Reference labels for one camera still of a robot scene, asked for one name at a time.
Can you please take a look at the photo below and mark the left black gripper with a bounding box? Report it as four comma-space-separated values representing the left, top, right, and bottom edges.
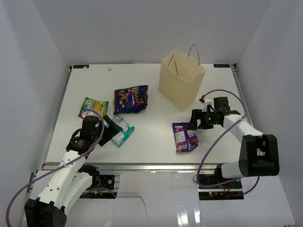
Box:
92, 114, 122, 146

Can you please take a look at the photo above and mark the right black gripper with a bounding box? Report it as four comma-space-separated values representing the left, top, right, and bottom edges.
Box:
187, 109, 219, 131

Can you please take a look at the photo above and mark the teal white snack bag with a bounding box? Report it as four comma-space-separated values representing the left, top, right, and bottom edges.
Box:
112, 114, 135, 147

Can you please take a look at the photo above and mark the green yellow candy bag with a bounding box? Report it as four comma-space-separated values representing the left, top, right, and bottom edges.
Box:
79, 97, 109, 116

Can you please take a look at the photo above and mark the purple candy pouch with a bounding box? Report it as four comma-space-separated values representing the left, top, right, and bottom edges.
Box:
172, 122, 199, 153

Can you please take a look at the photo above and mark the dark purple snack bag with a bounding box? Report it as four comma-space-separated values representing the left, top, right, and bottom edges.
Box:
114, 85, 149, 115

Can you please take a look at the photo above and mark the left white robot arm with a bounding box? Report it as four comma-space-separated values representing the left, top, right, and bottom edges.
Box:
25, 115, 122, 227

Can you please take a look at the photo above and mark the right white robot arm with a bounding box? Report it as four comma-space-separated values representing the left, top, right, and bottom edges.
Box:
187, 96, 280, 189

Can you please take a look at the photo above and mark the beige paper bag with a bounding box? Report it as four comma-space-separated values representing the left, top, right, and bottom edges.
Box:
159, 44, 206, 111

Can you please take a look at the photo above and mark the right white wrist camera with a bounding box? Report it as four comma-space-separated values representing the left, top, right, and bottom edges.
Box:
199, 95, 213, 112

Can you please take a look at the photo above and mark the aluminium table rail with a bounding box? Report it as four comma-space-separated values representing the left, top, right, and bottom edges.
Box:
41, 163, 240, 171

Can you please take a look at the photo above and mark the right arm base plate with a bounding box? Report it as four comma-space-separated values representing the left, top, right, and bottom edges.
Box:
198, 174, 244, 201

